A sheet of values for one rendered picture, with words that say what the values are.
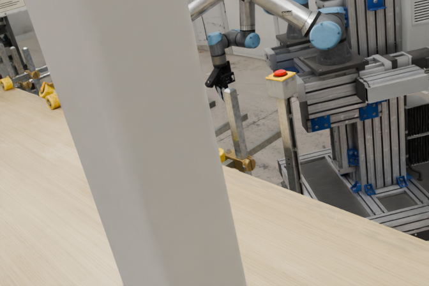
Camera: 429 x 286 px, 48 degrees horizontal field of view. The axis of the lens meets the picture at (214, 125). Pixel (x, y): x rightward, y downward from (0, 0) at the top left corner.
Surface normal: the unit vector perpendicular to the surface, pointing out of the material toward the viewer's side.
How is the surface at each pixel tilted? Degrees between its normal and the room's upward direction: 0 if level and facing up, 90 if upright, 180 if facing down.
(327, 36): 95
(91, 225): 0
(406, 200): 0
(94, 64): 90
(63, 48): 90
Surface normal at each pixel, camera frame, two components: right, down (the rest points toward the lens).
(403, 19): -0.97, 0.22
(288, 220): -0.19, -0.89
